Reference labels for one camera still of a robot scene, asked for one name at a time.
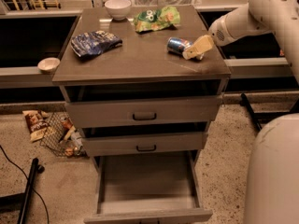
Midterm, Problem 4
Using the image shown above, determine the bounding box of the green snack bag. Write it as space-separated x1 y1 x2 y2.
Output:
133 7 180 33

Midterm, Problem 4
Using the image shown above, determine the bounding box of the black cable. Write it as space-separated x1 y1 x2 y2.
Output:
0 145 50 224

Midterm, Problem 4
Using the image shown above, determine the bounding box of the wire mesh basket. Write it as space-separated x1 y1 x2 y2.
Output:
40 112 86 158

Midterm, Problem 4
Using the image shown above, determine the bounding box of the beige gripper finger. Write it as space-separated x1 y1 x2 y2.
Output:
182 35 214 60

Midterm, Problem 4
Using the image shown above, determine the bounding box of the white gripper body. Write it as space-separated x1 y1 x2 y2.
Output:
208 14 237 47

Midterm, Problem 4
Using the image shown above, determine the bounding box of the black stand leg right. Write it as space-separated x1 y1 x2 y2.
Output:
239 92 299 133

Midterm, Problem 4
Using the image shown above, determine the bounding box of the grey bottom drawer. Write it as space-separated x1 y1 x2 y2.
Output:
84 151 212 224

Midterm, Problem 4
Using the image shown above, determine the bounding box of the blue silver redbull can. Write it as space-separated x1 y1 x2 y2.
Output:
167 37 192 60

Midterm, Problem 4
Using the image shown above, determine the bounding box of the grey drawer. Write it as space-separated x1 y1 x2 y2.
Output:
84 151 212 224
82 122 209 156
65 79 223 128

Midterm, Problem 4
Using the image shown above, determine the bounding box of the grey middle drawer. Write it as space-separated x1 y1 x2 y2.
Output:
82 122 209 156

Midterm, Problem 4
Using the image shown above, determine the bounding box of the brown snack bag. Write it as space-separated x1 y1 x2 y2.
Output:
22 110 50 142

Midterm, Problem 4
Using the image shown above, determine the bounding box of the black stand leg left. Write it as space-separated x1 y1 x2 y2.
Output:
0 158 40 224

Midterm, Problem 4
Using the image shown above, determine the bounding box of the black stand leg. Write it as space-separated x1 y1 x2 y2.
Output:
0 158 40 224
239 92 299 133

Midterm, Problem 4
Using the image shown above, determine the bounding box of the blue chip bag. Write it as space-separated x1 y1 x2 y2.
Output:
71 31 122 58

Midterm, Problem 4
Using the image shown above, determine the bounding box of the grey top drawer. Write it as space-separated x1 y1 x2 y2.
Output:
65 79 223 128

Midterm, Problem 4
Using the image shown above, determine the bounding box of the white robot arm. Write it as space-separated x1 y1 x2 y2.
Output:
183 0 299 224

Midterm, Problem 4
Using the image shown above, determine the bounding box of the grey drawer cabinet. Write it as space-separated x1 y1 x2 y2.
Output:
51 5 232 224

